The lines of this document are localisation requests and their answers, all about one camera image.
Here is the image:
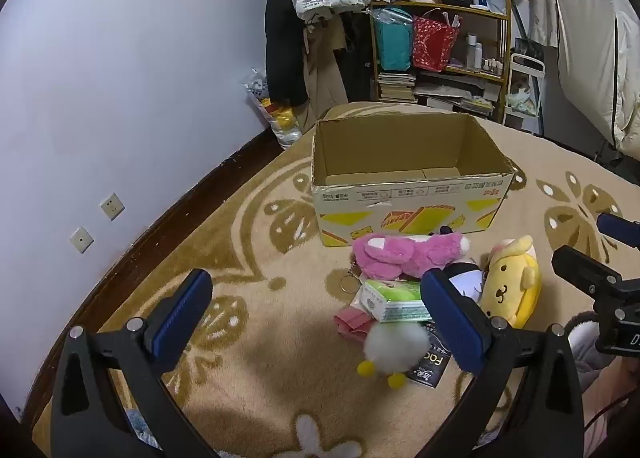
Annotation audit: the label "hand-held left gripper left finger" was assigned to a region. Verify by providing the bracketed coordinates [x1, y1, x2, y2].
[50, 268, 217, 458]

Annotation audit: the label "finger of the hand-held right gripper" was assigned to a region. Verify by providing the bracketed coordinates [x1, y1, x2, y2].
[596, 211, 640, 246]
[551, 244, 625, 298]

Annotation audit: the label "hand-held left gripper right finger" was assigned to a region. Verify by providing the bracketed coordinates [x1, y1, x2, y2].
[420, 269, 586, 458]

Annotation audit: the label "black tissue pack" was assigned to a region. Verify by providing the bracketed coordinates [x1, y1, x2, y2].
[405, 323, 453, 389]

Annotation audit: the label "pink tissue pack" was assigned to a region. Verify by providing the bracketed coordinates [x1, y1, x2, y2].
[334, 305, 376, 341]

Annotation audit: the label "printed cardboard box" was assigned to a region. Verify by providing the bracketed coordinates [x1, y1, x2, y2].
[311, 112, 516, 248]

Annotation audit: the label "person's right forearm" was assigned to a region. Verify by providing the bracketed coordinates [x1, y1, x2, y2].
[580, 355, 640, 458]

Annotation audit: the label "white-haired plush doll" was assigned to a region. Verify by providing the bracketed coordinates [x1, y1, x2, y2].
[445, 262, 488, 304]

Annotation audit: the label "grey fluffy pajamas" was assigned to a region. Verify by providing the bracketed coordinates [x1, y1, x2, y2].
[567, 310, 618, 374]

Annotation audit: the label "green tissue pack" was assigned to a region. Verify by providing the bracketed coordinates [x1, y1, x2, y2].
[357, 279, 431, 324]

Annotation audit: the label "white fluffy duck plush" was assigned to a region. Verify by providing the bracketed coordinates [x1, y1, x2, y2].
[357, 323, 431, 390]

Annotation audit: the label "yellow dog plush toy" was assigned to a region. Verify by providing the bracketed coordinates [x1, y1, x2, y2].
[480, 235, 542, 330]

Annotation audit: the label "pink plush toy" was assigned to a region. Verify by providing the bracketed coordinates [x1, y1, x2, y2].
[350, 232, 472, 282]

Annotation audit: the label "metal keyring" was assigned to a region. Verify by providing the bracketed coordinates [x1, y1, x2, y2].
[341, 263, 362, 296]

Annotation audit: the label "white green packets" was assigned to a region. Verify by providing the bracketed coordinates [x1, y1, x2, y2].
[506, 88, 540, 114]

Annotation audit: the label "white quilt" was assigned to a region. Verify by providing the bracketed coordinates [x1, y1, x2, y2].
[552, 0, 640, 159]

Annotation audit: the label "white cart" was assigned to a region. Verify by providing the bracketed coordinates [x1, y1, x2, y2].
[502, 53, 546, 134]

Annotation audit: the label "pile of papers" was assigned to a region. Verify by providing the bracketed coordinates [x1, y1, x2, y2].
[415, 70, 496, 116]

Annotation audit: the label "clear plastic bag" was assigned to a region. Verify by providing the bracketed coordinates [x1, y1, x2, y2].
[242, 68, 303, 149]

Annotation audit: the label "stack of books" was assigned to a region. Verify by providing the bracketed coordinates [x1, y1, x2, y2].
[376, 70, 417, 104]

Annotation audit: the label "red gift bag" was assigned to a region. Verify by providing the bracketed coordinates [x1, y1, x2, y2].
[412, 8, 463, 73]

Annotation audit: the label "yellow wooden shelf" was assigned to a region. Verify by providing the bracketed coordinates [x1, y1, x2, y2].
[369, 0, 513, 121]

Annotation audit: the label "beige hanging garment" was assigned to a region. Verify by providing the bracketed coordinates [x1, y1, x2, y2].
[302, 13, 351, 124]

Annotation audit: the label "teal bag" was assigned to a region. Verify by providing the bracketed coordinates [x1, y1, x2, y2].
[372, 8, 415, 71]

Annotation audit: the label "black hanging coat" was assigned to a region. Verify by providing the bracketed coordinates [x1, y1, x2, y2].
[262, 0, 308, 106]

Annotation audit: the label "white wall socket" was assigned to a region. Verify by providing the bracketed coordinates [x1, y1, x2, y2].
[69, 226, 95, 255]
[100, 193, 126, 221]

